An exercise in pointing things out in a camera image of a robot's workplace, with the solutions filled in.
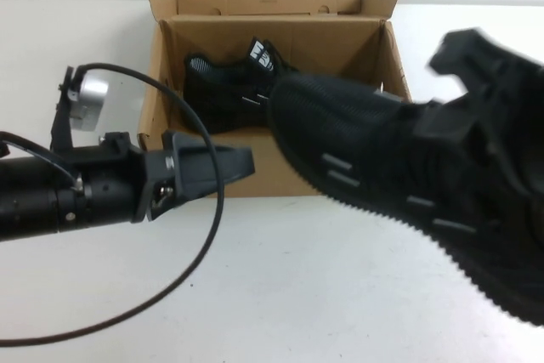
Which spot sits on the brown cardboard shoe box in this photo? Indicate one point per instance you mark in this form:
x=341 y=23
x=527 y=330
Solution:
x=297 y=35

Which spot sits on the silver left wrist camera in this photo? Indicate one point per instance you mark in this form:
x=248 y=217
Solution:
x=89 y=99

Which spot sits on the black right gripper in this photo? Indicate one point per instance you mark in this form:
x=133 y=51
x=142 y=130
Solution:
x=518 y=133

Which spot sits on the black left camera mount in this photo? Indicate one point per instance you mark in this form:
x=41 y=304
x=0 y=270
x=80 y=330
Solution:
x=61 y=116

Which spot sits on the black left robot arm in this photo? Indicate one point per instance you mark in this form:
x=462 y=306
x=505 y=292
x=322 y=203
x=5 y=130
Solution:
x=42 y=197

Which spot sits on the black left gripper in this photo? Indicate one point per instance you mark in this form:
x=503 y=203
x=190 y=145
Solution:
x=140 y=176

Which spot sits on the black knit sneaker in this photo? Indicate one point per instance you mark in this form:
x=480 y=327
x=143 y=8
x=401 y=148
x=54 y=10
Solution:
x=221 y=95
x=361 y=137

